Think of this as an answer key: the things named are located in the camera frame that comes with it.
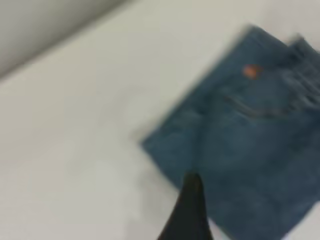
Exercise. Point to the blue denim shorts with basketball print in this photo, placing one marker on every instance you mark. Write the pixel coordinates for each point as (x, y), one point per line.
(237, 137)

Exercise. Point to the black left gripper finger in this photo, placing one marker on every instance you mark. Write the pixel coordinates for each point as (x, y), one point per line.
(190, 215)

